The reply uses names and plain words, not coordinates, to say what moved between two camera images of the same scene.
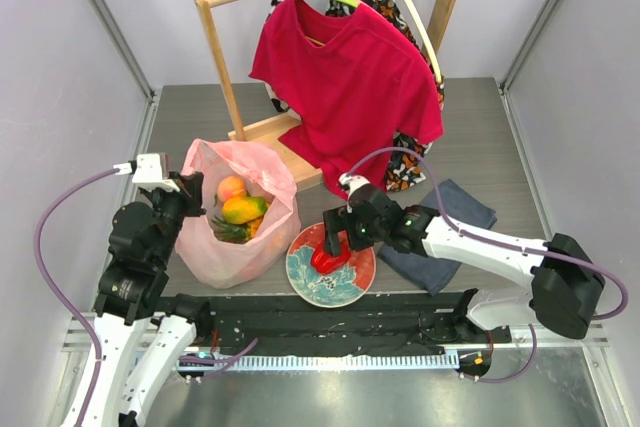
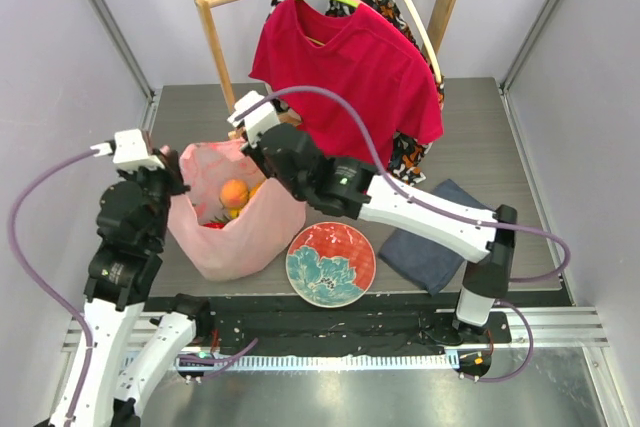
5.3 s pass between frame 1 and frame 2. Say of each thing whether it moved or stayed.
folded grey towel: stayed
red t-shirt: stayed
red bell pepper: moved
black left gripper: moved
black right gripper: moved
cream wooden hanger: stayed
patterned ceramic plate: stayed
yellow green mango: moved
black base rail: stayed
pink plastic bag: moved
